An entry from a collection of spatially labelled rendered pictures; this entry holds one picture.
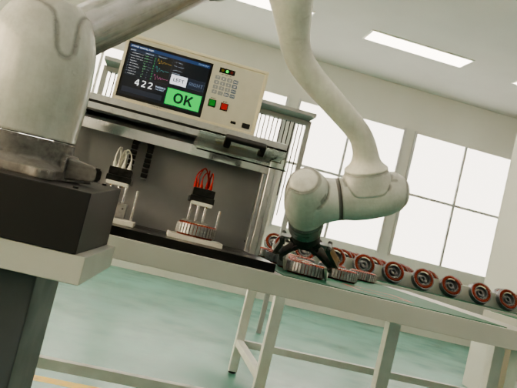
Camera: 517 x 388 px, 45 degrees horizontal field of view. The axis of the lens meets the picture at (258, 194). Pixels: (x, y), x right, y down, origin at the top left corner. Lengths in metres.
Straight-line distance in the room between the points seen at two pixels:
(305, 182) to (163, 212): 0.70
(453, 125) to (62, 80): 8.40
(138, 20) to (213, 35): 7.18
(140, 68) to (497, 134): 7.93
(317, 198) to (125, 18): 0.56
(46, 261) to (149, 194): 1.14
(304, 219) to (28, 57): 0.74
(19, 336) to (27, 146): 0.27
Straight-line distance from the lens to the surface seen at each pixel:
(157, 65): 1.91
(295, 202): 1.41
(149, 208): 1.99
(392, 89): 8.90
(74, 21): 1.02
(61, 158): 0.99
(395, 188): 1.46
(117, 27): 1.28
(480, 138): 9.35
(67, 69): 0.98
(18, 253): 0.88
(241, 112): 1.90
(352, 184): 1.44
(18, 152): 0.97
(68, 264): 0.87
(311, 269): 1.71
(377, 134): 8.72
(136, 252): 1.48
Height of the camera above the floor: 0.83
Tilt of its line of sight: 4 degrees up
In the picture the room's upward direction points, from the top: 14 degrees clockwise
